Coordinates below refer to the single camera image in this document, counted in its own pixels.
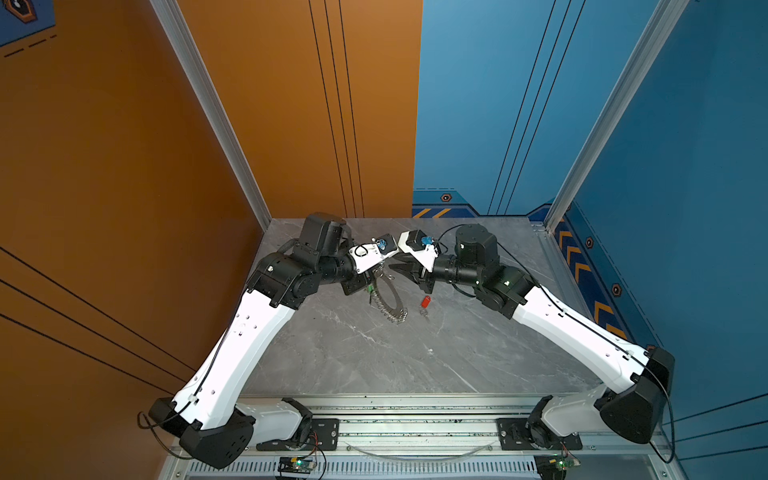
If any left green circuit board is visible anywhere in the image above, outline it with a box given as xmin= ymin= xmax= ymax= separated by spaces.
xmin=275 ymin=456 xmax=320 ymax=480

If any left aluminium corner post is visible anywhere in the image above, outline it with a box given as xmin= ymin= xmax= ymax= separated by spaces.
xmin=149 ymin=0 xmax=272 ymax=231

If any clear cable loop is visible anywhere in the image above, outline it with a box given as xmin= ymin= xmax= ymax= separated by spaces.
xmin=344 ymin=442 xmax=497 ymax=463

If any right green circuit board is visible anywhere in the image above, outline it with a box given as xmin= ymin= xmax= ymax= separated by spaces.
xmin=534 ymin=456 xmax=581 ymax=480

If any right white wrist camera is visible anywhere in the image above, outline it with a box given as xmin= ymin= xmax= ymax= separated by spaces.
xmin=397 ymin=230 xmax=440 ymax=272

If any aluminium corner post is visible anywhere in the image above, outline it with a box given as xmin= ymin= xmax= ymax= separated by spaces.
xmin=149 ymin=0 xmax=272 ymax=231
xmin=543 ymin=0 xmax=689 ymax=235

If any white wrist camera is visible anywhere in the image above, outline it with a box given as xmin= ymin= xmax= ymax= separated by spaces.
xmin=397 ymin=230 xmax=440 ymax=272
xmin=349 ymin=234 xmax=398 ymax=274

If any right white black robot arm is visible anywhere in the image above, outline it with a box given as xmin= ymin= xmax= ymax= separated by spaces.
xmin=392 ymin=224 xmax=675 ymax=449

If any bunch of coloured key tags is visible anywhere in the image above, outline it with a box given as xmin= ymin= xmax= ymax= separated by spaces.
xmin=366 ymin=283 xmax=378 ymax=301

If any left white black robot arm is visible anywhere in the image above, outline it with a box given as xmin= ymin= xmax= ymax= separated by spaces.
xmin=137 ymin=213 xmax=389 ymax=469

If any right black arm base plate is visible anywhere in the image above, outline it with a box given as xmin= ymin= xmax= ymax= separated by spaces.
xmin=495 ymin=417 xmax=583 ymax=451

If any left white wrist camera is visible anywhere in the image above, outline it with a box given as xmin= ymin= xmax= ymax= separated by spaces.
xmin=349 ymin=234 xmax=398 ymax=274

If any red tag with small key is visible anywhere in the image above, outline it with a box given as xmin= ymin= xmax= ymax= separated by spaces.
xmin=419 ymin=295 xmax=432 ymax=318

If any green circuit board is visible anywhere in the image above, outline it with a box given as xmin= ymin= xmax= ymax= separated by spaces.
xmin=275 ymin=456 xmax=320 ymax=480
xmin=534 ymin=456 xmax=581 ymax=480

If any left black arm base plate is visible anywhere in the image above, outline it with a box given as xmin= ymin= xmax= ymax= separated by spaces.
xmin=256 ymin=418 xmax=340 ymax=452

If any right aluminium corner post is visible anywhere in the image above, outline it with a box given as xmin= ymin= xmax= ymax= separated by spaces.
xmin=543 ymin=0 xmax=689 ymax=235

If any aluminium rail frame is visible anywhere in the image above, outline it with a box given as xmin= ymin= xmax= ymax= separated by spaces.
xmin=160 ymin=394 xmax=686 ymax=479

